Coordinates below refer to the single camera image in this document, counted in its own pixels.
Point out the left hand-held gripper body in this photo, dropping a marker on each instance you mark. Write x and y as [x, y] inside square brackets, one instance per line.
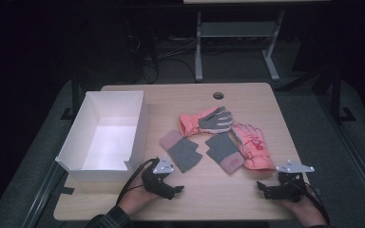
[158, 177]

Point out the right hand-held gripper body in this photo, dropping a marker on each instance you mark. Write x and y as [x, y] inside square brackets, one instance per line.
[293, 183]

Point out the grey knit glove pink cuff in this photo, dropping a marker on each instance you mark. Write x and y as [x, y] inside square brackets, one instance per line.
[223, 150]
[183, 153]

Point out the pink glove with red print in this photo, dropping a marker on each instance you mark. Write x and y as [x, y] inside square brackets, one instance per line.
[253, 145]

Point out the white box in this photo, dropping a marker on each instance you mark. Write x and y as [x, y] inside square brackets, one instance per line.
[114, 142]

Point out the pink glove with grey palm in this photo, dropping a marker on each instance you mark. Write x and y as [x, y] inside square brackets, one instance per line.
[199, 122]

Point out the person's right hand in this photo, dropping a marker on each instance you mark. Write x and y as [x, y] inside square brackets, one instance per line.
[304, 210]

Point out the person's left hand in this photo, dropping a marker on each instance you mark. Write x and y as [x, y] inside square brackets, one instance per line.
[136, 198]

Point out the grey tape strip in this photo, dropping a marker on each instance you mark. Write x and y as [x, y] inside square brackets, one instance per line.
[316, 191]

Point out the black tape strip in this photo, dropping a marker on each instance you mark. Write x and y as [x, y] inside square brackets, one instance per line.
[67, 191]

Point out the black metal stand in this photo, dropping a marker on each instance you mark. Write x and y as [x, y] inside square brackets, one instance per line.
[74, 95]
[337, 95]

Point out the grey metal stand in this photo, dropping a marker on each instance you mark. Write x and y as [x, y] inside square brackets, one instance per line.
[234, 30]

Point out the metal floor rail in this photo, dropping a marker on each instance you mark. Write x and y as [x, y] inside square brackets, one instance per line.
[355, 161]
[41, 196]

